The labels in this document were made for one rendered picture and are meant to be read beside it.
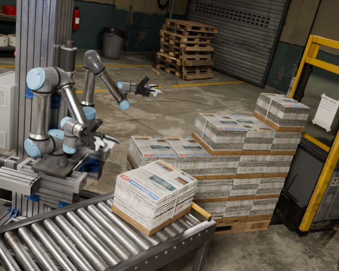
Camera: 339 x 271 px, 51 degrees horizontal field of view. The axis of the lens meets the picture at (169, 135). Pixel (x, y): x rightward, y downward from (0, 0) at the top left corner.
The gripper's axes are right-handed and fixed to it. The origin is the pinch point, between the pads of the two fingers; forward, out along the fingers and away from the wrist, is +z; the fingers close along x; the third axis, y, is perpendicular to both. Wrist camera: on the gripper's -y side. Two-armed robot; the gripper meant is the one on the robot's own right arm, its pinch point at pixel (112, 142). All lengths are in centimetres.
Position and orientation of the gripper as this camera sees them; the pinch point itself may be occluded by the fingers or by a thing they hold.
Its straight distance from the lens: 178.1
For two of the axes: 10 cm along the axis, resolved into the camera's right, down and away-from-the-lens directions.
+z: 8.0, 3.7, -4.8
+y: -2.7, 9.3, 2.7
